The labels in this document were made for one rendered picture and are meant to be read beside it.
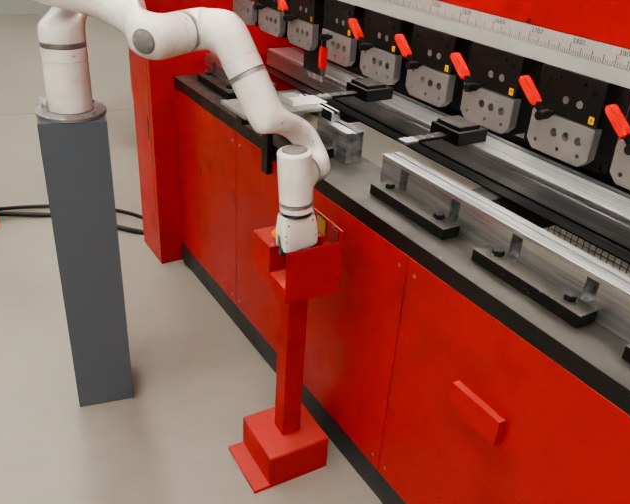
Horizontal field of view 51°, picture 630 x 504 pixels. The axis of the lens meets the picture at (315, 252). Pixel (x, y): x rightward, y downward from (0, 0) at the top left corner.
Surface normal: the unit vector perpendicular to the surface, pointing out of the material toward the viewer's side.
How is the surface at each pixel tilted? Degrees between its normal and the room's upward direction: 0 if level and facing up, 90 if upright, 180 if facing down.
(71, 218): 90
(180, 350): 0
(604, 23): 90
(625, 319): 90
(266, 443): 0
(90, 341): 90
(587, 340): 0
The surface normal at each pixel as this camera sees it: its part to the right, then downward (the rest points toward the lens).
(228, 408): 0.06, -0.87
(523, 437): -0.85, 0.21
